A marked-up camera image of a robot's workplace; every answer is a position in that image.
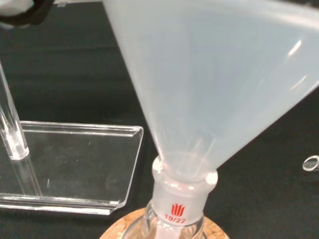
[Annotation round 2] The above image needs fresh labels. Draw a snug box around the clear glass weighing funnel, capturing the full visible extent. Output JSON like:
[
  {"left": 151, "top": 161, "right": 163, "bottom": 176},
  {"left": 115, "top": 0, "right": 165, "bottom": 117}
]
[{"left": 302, "top": 155, "right": 319, "bottom": 173}]

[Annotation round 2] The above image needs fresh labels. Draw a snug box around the clear acrylic funnel stand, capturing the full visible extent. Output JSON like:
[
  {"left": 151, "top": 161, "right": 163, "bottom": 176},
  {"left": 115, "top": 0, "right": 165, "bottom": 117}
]
[{"left": 0, "top": 59, "right": 145, "bottom": 217}]

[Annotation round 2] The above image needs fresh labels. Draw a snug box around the black bench cloth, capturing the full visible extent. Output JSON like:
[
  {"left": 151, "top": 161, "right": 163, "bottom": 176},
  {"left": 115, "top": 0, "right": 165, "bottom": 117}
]
[{"left": 0, "top": 0, "right": 319, "bottom": 239}]

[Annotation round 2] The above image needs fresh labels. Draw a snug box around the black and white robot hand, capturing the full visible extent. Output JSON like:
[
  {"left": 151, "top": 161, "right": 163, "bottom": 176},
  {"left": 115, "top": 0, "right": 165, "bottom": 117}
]
[{"left": 0, "top": 0, "right": 54, "bottom": 28}]

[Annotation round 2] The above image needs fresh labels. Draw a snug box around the cork ring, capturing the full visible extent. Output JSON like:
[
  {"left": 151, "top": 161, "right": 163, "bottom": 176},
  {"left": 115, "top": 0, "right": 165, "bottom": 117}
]
[{"left": 99, "top": 208, "right": 231, "bottom": 239}]

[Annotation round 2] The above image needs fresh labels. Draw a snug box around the clear glass round-bottom flask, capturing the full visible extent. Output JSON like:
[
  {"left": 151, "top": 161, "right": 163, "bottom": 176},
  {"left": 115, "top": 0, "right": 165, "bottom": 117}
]
[{"left": 122, "top": 156, "right": 219, "bottom": 239}]

